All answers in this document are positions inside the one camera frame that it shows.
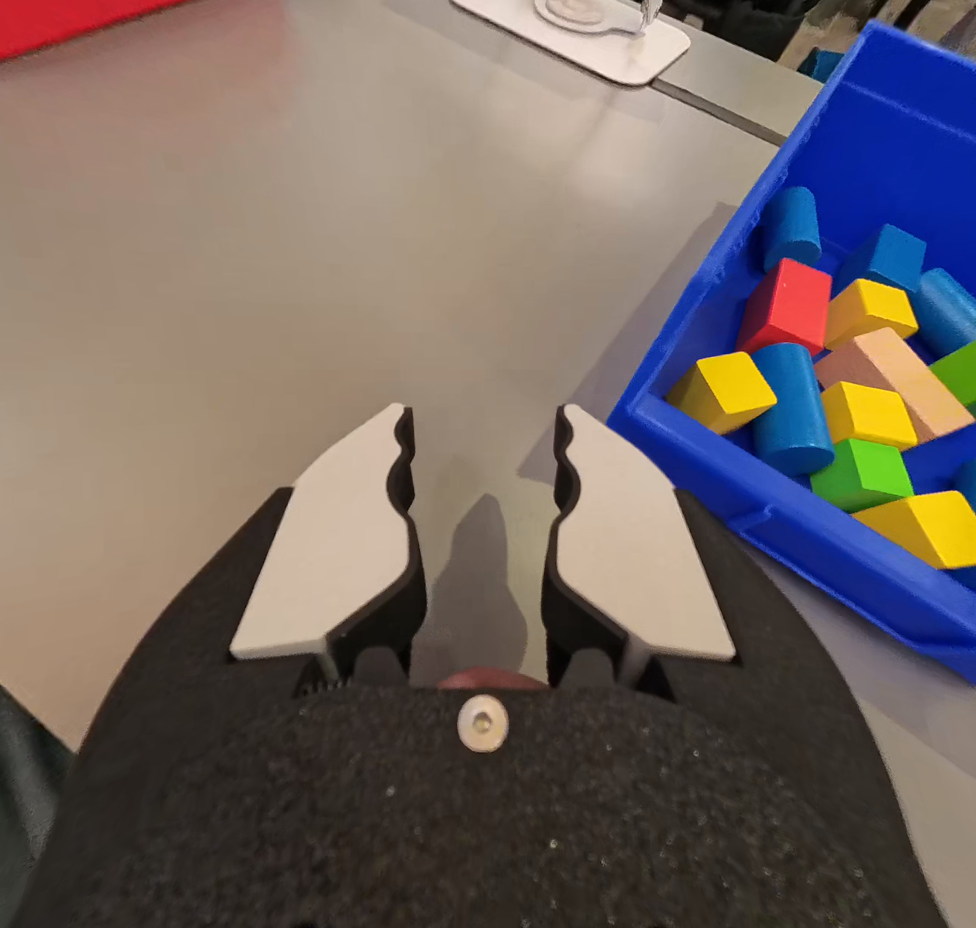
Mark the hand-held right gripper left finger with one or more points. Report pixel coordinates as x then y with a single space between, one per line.
328 555

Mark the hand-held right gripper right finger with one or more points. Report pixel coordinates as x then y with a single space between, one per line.
641 559

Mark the blue wooden cylinder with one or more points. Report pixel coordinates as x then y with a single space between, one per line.
792 227
789 410
946 311

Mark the green wooden cube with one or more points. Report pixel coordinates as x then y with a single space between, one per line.
862 474

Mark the red wooden block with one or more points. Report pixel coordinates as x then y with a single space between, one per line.
786 306

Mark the natural wooden block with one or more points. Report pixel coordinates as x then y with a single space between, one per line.
900 379

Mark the long green wooden block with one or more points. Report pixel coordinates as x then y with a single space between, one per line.
958 372

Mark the blue plastic bin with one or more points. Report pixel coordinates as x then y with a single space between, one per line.
870 120

